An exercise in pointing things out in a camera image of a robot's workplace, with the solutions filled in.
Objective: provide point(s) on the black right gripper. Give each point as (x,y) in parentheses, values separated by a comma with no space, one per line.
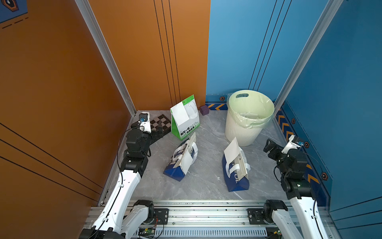
(277,150)

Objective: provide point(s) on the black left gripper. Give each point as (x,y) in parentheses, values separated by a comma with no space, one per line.
(153,135)

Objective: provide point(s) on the blue white bag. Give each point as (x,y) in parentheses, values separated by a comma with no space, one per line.
(232,170)
(173,169)

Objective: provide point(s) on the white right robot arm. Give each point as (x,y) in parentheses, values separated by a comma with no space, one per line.
(292,164)

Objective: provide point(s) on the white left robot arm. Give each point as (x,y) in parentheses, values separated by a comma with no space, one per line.
(112,222)

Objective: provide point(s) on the brown checkered chessboard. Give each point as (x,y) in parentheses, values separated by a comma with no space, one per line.
(163,121)

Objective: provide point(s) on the white receipt green bag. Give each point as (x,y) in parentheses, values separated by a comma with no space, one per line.
(179,114)

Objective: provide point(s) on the green white paper bag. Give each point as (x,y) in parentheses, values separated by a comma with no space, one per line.
(182,131)

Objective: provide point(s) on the pale green trash bin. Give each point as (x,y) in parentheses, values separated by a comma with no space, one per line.
(249,112)

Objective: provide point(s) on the purple cube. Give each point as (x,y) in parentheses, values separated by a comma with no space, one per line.
(204,110)

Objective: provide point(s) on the green circuit board right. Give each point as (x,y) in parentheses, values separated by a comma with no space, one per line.
(274,234)

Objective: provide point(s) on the green circuit board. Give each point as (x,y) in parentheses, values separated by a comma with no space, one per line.
(148,233)
(274,234)

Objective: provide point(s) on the green circuit board left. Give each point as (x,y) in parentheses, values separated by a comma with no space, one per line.
(148,233)

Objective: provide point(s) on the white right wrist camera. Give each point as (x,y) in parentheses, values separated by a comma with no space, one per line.
(294,142)

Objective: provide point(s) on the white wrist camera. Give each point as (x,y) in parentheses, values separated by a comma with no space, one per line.
(294,142)
(144,121)

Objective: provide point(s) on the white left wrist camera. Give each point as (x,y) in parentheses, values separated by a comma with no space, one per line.
(144,121)

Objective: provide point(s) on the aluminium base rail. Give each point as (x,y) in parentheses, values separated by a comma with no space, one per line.
(204,218)

